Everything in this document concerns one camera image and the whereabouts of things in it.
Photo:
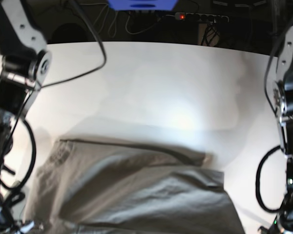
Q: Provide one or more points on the beige t-shirt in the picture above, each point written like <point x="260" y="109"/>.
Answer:
<point x="99" y="188"/>

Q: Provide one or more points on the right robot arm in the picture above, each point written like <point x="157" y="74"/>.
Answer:
<point x="25" y="64"/>

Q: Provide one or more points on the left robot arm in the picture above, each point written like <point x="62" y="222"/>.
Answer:
<point x="282" y="109"/>

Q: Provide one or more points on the blue box at top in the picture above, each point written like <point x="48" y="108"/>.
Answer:
<point x="128" y="5"/>

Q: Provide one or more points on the black power strip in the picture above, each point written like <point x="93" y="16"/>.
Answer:
<point x="201" y="18"/>

